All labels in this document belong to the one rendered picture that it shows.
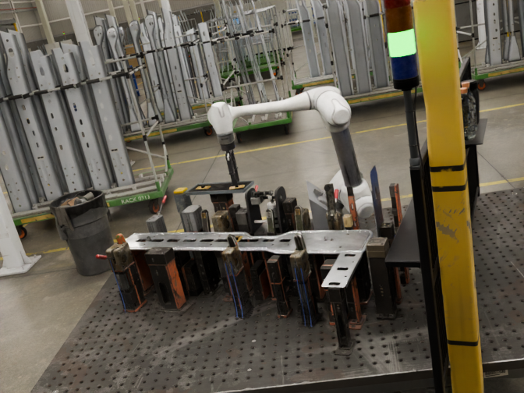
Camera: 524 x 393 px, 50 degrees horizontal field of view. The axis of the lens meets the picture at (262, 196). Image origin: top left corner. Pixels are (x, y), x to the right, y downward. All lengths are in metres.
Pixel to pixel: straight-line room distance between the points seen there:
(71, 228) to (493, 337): 3.81
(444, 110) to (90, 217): 3.98
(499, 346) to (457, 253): 0.57
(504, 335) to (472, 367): 0.33
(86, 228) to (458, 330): 3.86
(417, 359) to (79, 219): 3.62
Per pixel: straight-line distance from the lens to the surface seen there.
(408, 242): 2.42
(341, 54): 9.76
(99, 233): 5.34
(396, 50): 1.58
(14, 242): 6.21
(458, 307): 2.01
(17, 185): 7.07
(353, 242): 2.55
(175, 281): 2.88
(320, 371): 2.30
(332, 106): 2.86
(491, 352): 2.34
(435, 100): 1.74
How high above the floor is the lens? 2.09
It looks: 19 degrees down
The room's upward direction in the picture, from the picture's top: 12 degrees counter-clockwise
